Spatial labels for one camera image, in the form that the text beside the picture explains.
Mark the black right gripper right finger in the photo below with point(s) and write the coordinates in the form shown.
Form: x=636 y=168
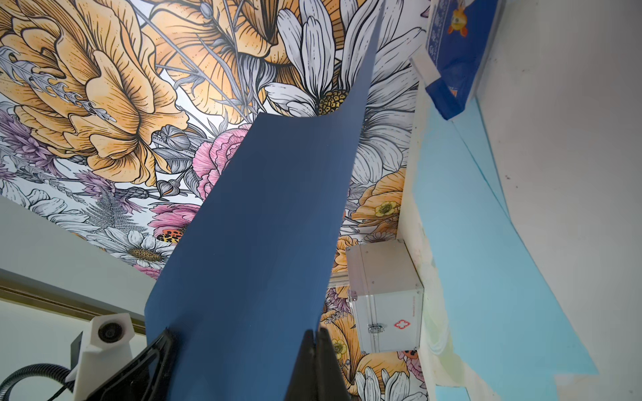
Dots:
x=330 y=383

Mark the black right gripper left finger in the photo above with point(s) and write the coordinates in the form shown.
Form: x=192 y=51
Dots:
x=303 y=383

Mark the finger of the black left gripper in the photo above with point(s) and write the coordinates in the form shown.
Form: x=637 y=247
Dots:
x=146 y=378

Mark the dark blue paper large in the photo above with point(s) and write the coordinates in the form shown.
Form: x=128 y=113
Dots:
x=247 y=281

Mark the silver aluminium case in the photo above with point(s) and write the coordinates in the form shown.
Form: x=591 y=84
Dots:
x=385 y=296

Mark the light blue paper far right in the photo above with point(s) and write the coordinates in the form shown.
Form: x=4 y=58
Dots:
x=504 y=320

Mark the blue gauze bandage packet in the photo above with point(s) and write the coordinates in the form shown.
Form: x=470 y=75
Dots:
x=451 y=61

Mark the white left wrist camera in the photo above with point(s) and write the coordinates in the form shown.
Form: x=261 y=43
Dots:
x=100 y=352

